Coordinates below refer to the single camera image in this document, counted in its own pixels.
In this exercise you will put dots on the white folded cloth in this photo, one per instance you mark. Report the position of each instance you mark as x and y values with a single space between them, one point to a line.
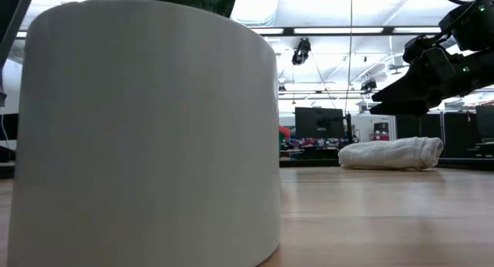
390 153

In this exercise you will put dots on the black ceiling-mounted camera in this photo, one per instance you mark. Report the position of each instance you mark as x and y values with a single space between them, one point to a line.
302 51
368 84

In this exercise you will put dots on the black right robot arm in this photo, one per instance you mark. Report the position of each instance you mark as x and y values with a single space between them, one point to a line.
474 26

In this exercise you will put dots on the black background monitor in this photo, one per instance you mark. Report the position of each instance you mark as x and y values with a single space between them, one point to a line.
318 122

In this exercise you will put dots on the teal basket orange rim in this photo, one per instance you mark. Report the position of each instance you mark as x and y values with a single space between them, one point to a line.
283 132

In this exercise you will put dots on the white round plant pot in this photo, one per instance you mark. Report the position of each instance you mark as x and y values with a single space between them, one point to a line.
146 143

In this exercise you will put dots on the black room divider panel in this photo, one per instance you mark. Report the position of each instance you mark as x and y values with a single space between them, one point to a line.
455 132

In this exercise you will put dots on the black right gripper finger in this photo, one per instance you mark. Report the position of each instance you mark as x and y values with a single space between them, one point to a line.
401 109
405 91

